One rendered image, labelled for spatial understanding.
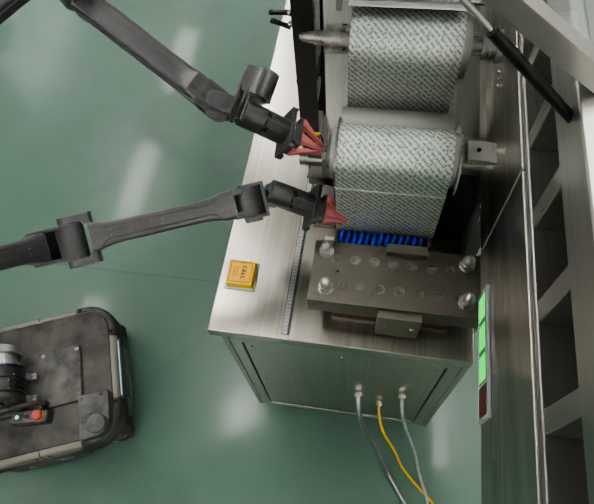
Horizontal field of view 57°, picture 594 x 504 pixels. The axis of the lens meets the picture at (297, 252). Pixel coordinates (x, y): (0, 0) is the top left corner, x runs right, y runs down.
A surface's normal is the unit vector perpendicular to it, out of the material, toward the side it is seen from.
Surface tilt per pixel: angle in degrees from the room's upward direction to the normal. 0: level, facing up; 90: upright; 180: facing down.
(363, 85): 92
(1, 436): 0
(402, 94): 92
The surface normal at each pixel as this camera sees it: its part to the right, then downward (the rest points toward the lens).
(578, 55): -0.15, 0.88
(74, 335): -0.07, -0.47
